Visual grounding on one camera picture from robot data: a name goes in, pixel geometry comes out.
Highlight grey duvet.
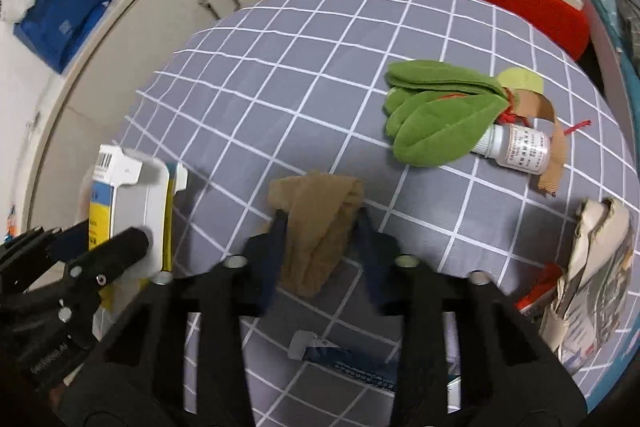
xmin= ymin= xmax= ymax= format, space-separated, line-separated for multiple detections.
xmin=607 ymin=0 xmax=640 ymax=58

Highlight red bench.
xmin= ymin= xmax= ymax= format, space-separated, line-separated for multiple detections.
xmin=456 ymin=0 xmax=591 ymax=62

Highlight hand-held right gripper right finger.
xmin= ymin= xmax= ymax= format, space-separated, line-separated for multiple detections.
xmin=352 ymin=207 xmax=587 ymax=427

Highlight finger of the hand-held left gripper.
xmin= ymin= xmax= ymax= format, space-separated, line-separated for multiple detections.
xmin=55 ymin=227 xmax=151 ymax=350
xmin=0 ymin=222 xmax=93 ymax=295

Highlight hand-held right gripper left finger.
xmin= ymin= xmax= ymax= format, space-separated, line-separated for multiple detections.
xmin=90 ymin=212 xmax=291 ymax=427

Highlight tan nylon stocking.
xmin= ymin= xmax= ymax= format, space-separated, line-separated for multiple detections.
xmin=267 ymin=170 xmax=366 ymax=299

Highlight curved beige low cabinet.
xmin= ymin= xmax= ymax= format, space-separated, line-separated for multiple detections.
xmin=22 ymin=0 xmax=341 ymax=238

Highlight newspaper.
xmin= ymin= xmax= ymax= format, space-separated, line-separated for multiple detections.
xmin=540 ymin=197 xmax=635 ymax=370

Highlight blue white packet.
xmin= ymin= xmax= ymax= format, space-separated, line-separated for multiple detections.
xmin=290 ymin=331 xmax=401 ymax=390

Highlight red packet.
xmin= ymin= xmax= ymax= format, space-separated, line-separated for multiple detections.
xmin=515 ymin=263 xmax=566 ymax=318

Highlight white yellow carton box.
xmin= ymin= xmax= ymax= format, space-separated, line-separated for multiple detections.
xmin=87 ymin=144 xmax=188 ymax=308

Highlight brown paper strip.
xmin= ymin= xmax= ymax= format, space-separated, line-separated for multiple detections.
xmin=515 ymin=91 xmax=569 ymax=198

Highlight white medicine bottle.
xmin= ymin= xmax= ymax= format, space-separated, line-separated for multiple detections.
xmin=472 ymin=123 xmax=551 ymax=175

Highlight blue bag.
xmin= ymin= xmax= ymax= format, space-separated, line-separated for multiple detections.
xmin=13 ymin=0 xmax=113 ymax=75

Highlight blue checkered pillow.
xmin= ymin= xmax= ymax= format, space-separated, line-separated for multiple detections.
xmin=586 ymin=0 xmax=621 ymax=38

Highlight green plush leaves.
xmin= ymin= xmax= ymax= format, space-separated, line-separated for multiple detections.
xmin=382 ymin=59 xmax=546 ymax=166

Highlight table with grey checkered cloth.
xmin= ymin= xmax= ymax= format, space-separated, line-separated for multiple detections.
xmin=92 ymin=0 xmax=633 ymax=427

